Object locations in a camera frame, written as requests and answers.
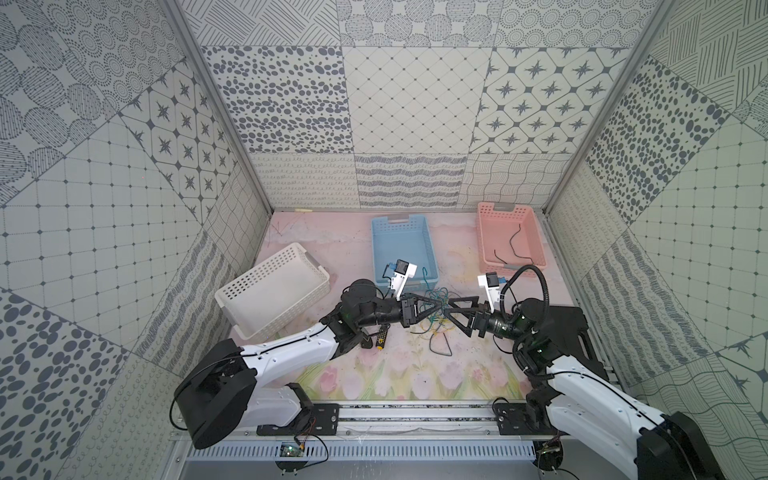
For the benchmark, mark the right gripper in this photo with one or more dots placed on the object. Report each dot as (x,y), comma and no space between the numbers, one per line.
(475,300)

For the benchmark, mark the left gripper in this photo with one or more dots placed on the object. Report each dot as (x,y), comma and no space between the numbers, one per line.
(406,309)

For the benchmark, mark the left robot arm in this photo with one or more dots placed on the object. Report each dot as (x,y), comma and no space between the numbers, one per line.
(231,387)

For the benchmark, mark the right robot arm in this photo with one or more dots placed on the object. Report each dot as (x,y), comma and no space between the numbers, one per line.
(571,392)

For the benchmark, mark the blue perforated basket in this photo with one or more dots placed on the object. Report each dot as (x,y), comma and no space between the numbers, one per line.
(408,238)

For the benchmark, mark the pink perforated basket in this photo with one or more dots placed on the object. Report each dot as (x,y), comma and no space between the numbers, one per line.
(508,238)

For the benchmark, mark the white perforated basket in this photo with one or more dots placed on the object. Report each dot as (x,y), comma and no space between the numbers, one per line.
(264,299)

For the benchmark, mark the right circuit board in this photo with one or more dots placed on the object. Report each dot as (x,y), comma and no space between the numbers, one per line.
(549,455)

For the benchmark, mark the circuit board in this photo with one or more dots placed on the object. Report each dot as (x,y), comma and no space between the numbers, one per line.
(291,450)
(549,455)

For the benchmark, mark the left circuit board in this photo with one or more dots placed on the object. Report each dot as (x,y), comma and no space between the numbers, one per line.
(291,450)

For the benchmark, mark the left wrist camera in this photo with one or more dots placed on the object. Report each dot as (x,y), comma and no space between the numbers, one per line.
(398,273)

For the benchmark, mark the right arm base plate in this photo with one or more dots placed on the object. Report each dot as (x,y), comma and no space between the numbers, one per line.
(513,419)

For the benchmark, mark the aluminium rail frame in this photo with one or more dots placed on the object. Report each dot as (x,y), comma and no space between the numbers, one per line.
(374,418)

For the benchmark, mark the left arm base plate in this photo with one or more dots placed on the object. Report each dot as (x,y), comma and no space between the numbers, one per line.
(321,420)

